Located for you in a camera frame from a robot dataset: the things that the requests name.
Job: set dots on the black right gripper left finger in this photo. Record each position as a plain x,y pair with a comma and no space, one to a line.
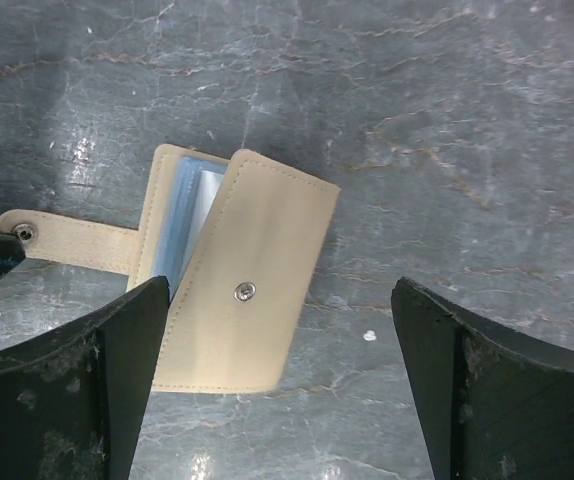
72,400

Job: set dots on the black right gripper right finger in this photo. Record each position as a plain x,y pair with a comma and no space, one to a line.
493,403

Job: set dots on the beige card holder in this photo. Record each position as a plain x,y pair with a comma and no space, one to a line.
238,241

